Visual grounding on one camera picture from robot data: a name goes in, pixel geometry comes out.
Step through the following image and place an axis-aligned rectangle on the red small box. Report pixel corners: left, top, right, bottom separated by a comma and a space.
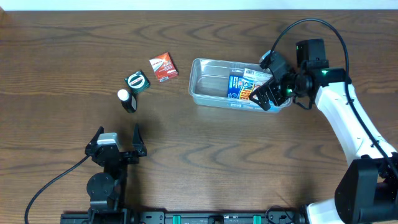
149, 52, 178, 83

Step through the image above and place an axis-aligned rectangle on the white sachet packet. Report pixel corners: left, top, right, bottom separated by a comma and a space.
243, 68, 272, 85

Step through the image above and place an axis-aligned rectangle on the green round-label box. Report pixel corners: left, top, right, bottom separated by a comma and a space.
124, 70, 150, 95

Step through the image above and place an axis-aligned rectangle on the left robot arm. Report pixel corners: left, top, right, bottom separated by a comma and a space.
85, 125, 147, 214

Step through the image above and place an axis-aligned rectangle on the blue fever patch box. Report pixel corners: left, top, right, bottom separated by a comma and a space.
227, 75, 264, 100

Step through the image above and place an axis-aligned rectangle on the dark bottle white cap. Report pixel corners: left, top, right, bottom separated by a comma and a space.
117, 89, 137, 113

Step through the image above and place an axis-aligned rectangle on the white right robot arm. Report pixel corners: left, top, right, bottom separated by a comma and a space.
190, 39, 397, 223

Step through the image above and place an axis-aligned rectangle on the clear plastic container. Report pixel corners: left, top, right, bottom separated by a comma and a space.
188, 57, 293, 114

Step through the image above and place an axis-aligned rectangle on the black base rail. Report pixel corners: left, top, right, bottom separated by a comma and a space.
60, 209, 308, 224

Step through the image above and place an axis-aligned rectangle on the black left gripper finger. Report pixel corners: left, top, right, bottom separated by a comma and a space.
88, 126, 104, 147
132, 124, 145, 148

